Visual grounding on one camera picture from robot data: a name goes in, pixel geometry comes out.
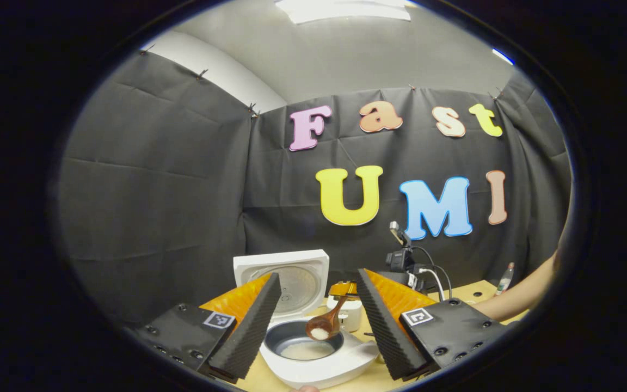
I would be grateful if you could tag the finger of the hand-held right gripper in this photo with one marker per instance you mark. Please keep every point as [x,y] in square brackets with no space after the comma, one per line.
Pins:
[340,288]

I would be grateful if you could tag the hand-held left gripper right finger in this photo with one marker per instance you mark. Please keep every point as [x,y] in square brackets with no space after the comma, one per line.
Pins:
[387,337]

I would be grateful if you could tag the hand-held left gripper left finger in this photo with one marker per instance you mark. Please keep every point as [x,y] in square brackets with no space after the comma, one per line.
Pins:
[248,337]

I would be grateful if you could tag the brown wooden spoon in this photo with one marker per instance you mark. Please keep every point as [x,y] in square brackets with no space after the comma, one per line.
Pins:
[329,321]

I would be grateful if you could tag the white rice cooker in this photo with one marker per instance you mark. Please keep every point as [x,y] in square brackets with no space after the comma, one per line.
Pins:
[346,362]

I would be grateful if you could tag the white rice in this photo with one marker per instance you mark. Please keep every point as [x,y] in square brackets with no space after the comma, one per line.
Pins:
[305,351]
[319,334]

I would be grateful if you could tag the clear plastic bottle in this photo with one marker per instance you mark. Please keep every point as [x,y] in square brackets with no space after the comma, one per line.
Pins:
[505,280]

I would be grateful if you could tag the black backdrop cloth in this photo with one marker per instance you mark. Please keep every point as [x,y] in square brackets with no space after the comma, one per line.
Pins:
[155,190]

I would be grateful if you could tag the large ceiling light panel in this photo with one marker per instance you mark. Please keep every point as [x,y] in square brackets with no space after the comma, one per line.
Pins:
[346,10]

